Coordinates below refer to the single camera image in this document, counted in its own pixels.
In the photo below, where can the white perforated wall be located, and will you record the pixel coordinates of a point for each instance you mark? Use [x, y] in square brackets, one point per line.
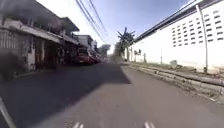
[173, 43]

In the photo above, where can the distant building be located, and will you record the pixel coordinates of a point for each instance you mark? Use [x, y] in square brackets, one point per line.
[87, 42]

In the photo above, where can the grass and dirt verge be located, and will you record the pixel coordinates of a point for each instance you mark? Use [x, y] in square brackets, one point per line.
[186, 70]

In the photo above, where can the grey utility pole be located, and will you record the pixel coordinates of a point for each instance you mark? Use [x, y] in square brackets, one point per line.
[203, 36]

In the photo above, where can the grey concrete kerb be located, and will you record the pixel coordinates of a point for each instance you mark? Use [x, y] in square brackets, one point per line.
[180, 79]

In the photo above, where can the tall palm tree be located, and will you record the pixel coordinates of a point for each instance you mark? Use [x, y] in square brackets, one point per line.
[125, 40]

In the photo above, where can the red car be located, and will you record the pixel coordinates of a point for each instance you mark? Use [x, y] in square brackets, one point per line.
[84, 58]

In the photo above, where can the grey house row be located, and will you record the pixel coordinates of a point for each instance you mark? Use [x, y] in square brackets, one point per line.
[30, 36]

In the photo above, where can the robot's own part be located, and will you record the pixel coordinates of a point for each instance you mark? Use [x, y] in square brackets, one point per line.
[78, 125]
[149, 125]

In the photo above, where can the grey asphalt road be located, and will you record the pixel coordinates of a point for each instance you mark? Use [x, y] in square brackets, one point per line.
[110, 96]

